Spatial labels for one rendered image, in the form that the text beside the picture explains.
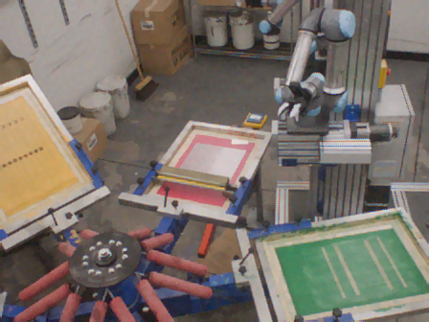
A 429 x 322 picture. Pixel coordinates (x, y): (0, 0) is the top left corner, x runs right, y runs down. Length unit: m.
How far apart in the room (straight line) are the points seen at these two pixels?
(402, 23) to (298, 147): 3.44
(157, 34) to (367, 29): 3.49
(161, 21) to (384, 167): 3.38
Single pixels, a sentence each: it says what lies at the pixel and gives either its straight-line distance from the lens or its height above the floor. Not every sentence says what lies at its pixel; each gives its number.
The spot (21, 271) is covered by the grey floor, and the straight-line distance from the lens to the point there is 4.13.
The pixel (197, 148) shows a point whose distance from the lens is 3.20.
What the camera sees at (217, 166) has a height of 0.96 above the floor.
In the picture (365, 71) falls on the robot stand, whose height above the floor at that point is 1.48.
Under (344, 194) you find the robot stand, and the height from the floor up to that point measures 0.58.
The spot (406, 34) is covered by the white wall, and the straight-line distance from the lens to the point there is 6.15.
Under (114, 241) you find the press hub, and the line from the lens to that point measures 2.20.
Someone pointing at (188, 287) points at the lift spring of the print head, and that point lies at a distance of 2.20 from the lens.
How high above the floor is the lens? 2.85
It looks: 38 degrees down
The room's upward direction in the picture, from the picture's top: 6 degrees counter-clockwise
